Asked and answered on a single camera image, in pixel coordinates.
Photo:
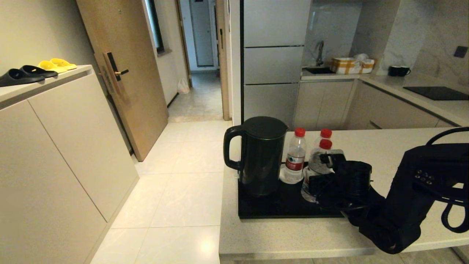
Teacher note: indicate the beige shoe cabinet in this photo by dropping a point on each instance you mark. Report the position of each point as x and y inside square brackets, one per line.
[73, 146]

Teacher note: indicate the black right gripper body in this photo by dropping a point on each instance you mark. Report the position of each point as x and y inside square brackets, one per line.
[348, 183]

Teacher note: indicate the large yellow checked white box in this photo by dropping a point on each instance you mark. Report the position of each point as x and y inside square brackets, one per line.
[345, 66]

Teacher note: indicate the black electric kettle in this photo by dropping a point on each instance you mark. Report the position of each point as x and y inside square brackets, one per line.
[261, 161]

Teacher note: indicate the white hallway door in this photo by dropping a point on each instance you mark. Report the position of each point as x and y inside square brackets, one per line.
[201, 36]

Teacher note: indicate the yellow slipper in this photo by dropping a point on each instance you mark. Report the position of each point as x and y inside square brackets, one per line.
[49, 66]
[63, 63]

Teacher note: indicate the white crumpled cloth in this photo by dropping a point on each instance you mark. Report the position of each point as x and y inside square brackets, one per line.
[361, 56]

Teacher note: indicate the chrome sink faucet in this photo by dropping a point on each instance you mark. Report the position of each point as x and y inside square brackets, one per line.
[320, 47]

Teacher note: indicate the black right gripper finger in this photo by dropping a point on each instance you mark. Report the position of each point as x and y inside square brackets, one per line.
[315, 189]
[335, 158]

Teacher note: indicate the beige kitchen counter cabinets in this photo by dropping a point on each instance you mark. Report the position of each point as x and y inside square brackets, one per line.
[322, 106]

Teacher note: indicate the white plastic bag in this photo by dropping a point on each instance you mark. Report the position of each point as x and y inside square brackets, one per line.
[183, 87]

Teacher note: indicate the small yellow checked white box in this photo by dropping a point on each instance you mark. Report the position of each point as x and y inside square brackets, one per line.
[367, 66]

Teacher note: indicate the black mug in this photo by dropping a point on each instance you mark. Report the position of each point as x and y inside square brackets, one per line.
[392, 70]
[403, 71]

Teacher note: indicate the round white coaster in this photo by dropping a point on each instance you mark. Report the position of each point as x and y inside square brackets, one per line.
[283, 176]

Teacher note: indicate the clear water bottle red cap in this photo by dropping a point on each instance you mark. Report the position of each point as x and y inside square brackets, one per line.
[325, 134]
[315, 167]
[295, 163]

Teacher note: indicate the dark kitchen sink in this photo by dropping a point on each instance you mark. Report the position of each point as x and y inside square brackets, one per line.
[318, 70]

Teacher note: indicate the black rectangular tray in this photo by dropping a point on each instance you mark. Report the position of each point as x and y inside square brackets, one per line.
[271, 205]

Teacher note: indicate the wooden entrance door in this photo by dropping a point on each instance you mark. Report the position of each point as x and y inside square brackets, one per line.
[135, 110]

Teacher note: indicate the black slipper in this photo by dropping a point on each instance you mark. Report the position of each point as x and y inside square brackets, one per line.
[18, 77]
[39, 71]

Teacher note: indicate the silver refrigerator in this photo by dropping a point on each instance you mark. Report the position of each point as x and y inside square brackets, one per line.
[273, 66]

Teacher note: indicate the dark framed window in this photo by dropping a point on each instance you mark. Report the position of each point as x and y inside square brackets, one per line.
[155, 29]

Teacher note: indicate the dark wall socket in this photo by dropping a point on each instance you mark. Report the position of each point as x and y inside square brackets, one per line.
[460, 52]

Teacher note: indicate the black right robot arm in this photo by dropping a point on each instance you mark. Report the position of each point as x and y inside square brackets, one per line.
[414, 190]

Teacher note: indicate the narrow wooden door leaf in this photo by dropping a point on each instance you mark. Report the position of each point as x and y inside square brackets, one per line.
[222, 73]

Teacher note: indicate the black induction cooktop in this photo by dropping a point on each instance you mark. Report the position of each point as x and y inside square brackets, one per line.
[436, 93]

